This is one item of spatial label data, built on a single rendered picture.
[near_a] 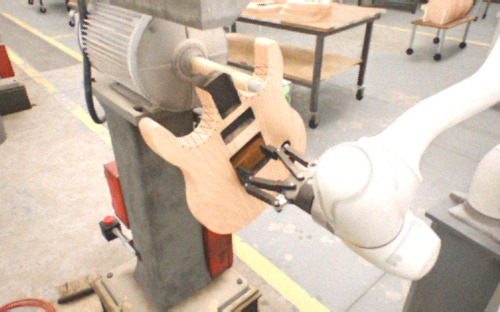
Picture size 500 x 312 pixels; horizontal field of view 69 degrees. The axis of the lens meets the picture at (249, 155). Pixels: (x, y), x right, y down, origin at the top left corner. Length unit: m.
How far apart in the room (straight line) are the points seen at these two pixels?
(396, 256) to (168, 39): 0.61
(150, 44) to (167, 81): 0.09
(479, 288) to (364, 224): 0.98
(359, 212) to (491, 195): 0.88
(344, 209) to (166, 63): 0.54
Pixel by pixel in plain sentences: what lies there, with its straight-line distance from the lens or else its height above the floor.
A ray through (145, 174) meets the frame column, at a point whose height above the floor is 0.90.
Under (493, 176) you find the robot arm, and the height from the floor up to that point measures 0.89.
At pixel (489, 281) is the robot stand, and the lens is 1.43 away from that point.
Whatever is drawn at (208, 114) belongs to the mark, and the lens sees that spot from 0.74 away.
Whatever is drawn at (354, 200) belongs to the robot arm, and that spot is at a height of 1.23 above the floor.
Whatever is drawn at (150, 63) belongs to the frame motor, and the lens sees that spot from 0.84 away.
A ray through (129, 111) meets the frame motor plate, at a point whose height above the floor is 1.12.
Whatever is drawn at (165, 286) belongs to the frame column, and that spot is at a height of 0.40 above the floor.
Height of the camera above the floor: 1.50
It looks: 31 degrees down
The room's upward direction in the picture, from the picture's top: straight up
